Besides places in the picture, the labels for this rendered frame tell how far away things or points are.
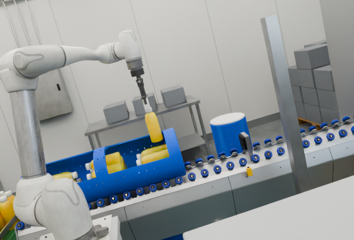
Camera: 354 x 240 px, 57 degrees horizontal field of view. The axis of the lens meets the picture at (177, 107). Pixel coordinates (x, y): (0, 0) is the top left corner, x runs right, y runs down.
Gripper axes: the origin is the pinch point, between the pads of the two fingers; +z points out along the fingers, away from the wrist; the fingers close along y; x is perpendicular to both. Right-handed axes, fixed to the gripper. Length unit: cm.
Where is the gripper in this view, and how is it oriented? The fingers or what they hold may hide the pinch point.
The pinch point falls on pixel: (146, 103)
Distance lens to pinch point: 183.2
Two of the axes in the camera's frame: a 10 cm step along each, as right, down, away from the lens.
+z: 2.5, 9.5, 1.7
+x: -9.6, 2.6, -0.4
